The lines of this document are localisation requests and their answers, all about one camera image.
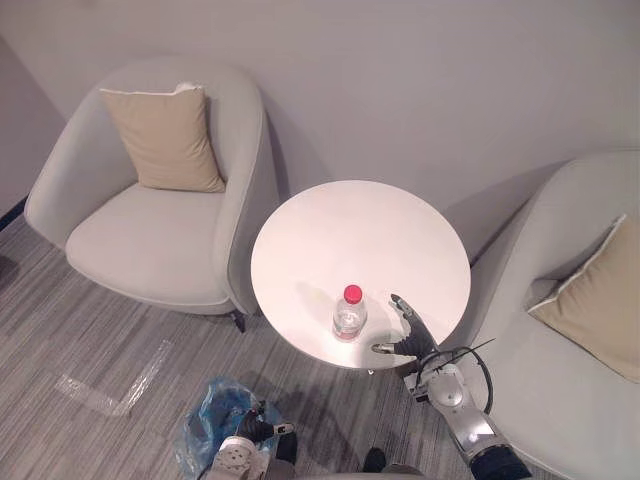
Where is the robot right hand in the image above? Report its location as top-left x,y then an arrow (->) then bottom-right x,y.
370,293 -> 442,360

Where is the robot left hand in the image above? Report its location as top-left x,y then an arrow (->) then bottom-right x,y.
234,407 -> 297,445

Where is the translucent blue rubbish bag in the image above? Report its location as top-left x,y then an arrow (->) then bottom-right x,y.
174,376 -> 284,476

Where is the white round tea table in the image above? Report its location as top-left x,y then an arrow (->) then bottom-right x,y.
249,179 -> 473,377

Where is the clear bottle with red cap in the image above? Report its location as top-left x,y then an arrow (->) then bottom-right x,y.
331,283 -> 370,344

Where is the grey upholstered armchair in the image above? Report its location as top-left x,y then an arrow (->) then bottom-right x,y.
462,148 -> 640,480
23,55 -> 269,335

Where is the beige square cushion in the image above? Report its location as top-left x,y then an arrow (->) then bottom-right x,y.
98,81 -> 228,195
527,214 -> 640,386

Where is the black baseboard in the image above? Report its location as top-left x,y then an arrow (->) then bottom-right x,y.
0,196 -> 28,228

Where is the thin wrist cable tie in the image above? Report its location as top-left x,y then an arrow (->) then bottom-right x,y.
433,338 -> 497,374

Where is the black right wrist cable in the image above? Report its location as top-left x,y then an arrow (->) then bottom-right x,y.
418,346 -> 497,415

